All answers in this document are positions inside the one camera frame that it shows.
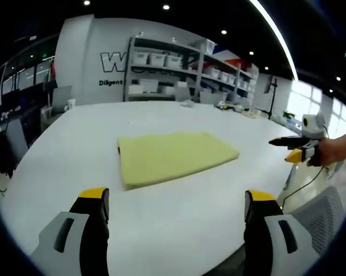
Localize red hanging cloth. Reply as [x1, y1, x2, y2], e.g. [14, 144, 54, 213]
[50, 60, 58, 87]

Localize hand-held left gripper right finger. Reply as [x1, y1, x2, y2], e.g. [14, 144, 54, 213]
[244, 189, 320, 276]

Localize yellow garment with blue sleeve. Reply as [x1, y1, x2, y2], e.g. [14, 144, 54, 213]
[117, 131, 241, 191]

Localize grey mesh office chair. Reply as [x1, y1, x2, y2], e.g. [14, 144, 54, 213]
[290, 185, 346, 255]

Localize person's right hand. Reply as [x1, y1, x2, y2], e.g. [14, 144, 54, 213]
[316, 135, 345, 167]

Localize rows of white storage bins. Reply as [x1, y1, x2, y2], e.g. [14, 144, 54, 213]
[132, 39, 258, 101]

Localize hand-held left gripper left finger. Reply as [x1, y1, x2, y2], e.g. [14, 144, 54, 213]
[30, 186, 110, 276]

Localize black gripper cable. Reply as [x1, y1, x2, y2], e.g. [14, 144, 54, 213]
[282, 125, 330, 206]

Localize white storage box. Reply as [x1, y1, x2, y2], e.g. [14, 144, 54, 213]
[40, 106, 53, 130]

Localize grey metal shelf rack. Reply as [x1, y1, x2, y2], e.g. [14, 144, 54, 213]
[123, 36, 260, 104]

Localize white ceiling light strip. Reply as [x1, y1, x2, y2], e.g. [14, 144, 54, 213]
[249, 0, 299, 81]

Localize grey flat panel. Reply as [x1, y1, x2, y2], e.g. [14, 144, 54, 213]
[51, 85, 73, 114]

